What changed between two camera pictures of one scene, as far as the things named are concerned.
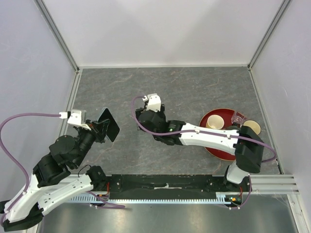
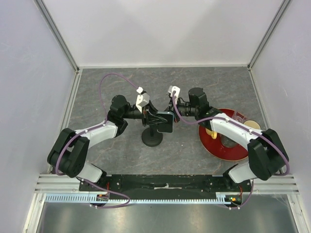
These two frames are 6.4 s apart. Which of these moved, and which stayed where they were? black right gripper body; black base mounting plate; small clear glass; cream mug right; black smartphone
Moved: black right gripper body; black smartphone
Stayed: cream mug right; black base mounting plate; small clear glass
